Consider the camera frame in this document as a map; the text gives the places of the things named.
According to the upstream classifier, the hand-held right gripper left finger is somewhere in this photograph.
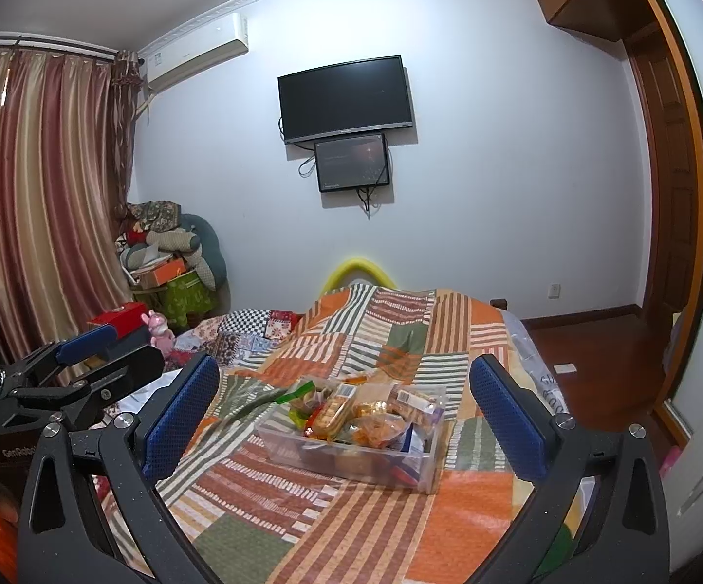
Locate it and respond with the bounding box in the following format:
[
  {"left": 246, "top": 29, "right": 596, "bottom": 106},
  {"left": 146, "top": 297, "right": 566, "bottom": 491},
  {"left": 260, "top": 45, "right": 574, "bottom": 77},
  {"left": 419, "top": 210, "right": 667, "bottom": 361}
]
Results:
[{"left": 16, "top": 351, "right": 224, "bottom": 584}]

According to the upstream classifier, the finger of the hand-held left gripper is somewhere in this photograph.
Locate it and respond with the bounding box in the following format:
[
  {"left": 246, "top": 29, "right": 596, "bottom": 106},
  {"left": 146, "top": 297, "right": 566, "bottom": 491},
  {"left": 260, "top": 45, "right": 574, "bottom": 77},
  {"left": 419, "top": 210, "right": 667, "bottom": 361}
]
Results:
[
  {"left": 1, "top": 324, "right": 118, "bottom": 387},
  {"left": 0, "top": 346, "right": 166, "bottom": 433}
]

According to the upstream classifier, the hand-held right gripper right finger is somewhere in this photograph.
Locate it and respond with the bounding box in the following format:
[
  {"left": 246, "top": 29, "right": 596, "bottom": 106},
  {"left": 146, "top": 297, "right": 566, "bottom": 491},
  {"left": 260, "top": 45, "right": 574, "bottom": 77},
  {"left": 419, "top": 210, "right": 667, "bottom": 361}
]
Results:
[{"left": 469, "top": 353, "right": 672, "bottom": 584}]

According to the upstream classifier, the pile of assorted snacks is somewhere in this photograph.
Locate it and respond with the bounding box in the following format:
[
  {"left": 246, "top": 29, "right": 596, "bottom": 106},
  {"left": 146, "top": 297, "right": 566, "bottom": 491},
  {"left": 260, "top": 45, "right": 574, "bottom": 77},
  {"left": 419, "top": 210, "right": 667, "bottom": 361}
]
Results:
[{"left": 275, "top": 377, "right": 446, "bottom": 457}]

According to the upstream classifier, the beige toast snack packet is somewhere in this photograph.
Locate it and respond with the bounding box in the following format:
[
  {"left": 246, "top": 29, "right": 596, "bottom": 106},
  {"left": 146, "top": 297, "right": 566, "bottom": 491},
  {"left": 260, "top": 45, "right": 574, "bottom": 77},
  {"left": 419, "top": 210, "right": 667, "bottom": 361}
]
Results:
[{"left": 306, "top": 383, "right": 358, "bottom": 439}]

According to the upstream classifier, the clear plastic storage box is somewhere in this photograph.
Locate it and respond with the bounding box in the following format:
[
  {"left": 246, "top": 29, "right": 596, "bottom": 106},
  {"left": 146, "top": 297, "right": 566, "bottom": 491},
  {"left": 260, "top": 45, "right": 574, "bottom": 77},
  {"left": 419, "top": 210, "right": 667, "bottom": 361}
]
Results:
[{"left": 254, "top": 374, "right": 450, "bottom": 495}]

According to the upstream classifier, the red box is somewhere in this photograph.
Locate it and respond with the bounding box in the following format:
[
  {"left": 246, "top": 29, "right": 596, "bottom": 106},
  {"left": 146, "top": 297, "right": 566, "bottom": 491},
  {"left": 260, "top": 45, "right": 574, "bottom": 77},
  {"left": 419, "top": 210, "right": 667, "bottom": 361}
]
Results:
[{"left": 87, "top": 302, "right": 151, "bottom": 342}]

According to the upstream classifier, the white printed bedsheet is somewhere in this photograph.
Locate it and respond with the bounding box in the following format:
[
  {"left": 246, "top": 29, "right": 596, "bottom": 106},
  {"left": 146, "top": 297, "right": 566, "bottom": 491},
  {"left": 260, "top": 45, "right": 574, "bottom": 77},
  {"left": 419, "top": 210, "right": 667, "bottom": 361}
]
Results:
[{"left": 503, "top": 310, "right": 572, "bottom": 420}]

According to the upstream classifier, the pink plush toy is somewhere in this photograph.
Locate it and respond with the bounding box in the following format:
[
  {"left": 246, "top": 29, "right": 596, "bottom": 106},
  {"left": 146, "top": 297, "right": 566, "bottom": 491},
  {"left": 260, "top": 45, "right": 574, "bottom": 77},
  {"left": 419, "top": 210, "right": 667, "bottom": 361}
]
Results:
[{"left": 141, "top": 310, "right": 176, "bottom": 350}]

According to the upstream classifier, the orange box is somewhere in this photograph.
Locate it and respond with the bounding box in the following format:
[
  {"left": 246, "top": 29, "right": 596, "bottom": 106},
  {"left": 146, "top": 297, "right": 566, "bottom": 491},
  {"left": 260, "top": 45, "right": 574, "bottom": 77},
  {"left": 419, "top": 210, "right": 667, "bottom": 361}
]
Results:
[{"left": 138, "top": 258, "right": 187, "bottom": 290}]

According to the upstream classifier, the checkered patchwork quilt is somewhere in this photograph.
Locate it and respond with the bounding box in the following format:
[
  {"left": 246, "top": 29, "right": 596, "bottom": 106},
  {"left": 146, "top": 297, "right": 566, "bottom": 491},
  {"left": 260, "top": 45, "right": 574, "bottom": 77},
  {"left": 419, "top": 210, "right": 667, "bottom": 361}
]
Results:
[{"left": 175, "top": 308, "right": 300, "bottom": 372}]

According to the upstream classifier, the striped bolster cushion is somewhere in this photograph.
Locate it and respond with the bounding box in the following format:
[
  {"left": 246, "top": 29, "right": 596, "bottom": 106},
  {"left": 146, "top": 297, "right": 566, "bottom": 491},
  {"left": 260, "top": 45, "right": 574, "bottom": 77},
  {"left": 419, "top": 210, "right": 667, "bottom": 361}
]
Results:
[{"left": 145, "top": 228, "right": 203, "bottom": 253}]

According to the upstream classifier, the pink striped curtain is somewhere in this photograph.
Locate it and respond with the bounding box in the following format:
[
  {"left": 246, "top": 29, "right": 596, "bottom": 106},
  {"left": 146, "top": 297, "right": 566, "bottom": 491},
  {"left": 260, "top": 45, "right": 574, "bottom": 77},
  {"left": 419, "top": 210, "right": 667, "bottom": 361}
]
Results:
[{"left": 0, "top": 42, "right": 146, "bottom": 378}]

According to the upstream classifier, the floral patterned cushion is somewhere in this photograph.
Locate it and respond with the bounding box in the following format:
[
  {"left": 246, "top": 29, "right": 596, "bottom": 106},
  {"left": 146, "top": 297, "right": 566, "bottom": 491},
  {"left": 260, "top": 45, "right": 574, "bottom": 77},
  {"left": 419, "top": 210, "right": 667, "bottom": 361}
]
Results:
[{"left": 129, "top": 201, "right": 182, "bottom": 226}]

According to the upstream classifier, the pink slipper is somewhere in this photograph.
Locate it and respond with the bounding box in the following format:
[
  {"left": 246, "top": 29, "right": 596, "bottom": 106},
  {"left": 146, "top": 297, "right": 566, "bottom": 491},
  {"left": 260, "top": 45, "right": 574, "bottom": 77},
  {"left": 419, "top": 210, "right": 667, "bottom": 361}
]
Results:
[{"left": 659, "top": 444, "right": 684, "bottom": 478}]

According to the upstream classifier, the striped patchwork blanket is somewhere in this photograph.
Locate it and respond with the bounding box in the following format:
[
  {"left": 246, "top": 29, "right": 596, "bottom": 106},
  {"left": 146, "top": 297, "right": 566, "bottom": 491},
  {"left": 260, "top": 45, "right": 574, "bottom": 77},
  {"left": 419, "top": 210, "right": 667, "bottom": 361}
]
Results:
[{"left": 102, "top": 285, "right": 577, "bottom": 584}]

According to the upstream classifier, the dark curtain rod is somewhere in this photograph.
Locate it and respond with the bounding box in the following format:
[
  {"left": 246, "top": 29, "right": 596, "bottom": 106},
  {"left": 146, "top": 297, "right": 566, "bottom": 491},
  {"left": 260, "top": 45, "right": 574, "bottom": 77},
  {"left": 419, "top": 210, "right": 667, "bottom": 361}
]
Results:
[{"left": 0, "top": 33, "right": 121, "bottom": 62}]

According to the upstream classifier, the wooden door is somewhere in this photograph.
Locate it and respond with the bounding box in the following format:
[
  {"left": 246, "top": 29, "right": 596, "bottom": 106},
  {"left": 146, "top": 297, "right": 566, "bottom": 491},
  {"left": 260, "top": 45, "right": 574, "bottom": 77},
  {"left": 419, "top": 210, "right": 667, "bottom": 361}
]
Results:
[{"left": 622, "top": 21, "right": 703, "bottom": 342}]

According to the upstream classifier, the small black monitor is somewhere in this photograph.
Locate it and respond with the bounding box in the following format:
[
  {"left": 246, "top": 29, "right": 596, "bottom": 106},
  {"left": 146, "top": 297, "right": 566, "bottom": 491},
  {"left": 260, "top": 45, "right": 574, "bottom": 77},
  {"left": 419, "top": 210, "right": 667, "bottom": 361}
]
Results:
[{"left": 314, "top": 132, "right": 392, "bottom": 194}]

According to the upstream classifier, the white air conditioner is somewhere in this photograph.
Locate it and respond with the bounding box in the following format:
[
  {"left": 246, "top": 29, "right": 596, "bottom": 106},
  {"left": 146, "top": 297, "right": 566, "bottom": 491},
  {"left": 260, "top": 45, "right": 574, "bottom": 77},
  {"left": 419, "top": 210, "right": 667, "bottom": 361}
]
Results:
[{"left": 141, "top": 12, "right": 249, "bottom": 91}]

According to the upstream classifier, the yellow foam ring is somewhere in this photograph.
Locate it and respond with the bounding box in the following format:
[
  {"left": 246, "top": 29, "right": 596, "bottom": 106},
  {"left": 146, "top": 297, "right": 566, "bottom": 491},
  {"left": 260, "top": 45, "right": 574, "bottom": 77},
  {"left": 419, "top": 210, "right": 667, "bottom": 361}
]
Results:
[{"left": 324, "top": 257, "right": 396, "bottom": 296}]

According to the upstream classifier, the black monitor cable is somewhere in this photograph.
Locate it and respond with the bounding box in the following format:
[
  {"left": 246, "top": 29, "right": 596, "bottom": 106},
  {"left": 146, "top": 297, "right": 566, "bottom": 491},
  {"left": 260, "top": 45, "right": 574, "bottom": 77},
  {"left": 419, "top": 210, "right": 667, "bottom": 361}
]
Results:
[{"left": 356, "top": 185, "right": 389, "bottom": 220}]

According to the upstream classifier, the black wall television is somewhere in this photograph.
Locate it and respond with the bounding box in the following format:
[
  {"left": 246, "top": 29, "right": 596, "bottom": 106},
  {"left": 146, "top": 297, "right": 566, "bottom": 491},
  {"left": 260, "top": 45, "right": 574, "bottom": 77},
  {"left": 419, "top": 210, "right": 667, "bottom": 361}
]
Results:
[{"left": 277, "top": 55, "right": 414, "bottom": 146}]

